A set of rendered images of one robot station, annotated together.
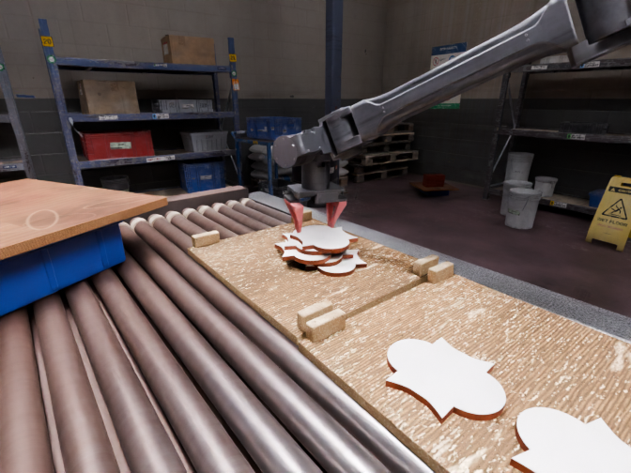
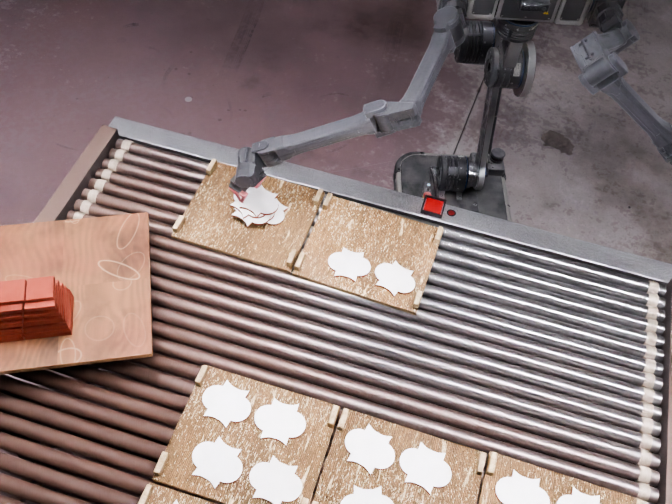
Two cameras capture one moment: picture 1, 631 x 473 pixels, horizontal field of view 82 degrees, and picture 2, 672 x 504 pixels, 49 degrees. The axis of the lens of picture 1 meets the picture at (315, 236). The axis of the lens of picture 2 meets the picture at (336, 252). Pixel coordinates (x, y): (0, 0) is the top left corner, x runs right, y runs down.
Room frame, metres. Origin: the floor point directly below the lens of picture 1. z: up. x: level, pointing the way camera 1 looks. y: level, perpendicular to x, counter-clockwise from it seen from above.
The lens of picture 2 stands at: (-0.69, 0.72, 2.86)
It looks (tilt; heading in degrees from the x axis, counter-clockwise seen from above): 54 degrees down; 322
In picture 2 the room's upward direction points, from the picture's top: 6 degrees clockwise
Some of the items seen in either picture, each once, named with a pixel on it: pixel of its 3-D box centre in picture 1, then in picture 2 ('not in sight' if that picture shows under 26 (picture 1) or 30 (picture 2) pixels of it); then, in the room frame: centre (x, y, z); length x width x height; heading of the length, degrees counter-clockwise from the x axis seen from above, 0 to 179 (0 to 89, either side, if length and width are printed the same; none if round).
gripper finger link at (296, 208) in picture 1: (304, 212); (243, 190); (0.72, 0.02, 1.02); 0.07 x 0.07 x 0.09; 22
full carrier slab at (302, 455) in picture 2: not in sight; (249, 440); (0.00, 0.41, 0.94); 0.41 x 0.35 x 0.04; 40
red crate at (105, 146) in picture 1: (116, 144); not in sight; (4.12, 2.20, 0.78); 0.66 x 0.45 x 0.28; 126
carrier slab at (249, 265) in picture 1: (306, 260); (250, 214); (0.68, 0.02, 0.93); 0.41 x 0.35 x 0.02; 39
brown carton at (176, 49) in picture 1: (189, 53); not in sight; (4.63, 1.46, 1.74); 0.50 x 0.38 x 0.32; 126
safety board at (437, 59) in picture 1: (445, 77); not in sight; (6.03, -1.98, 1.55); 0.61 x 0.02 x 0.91; 36
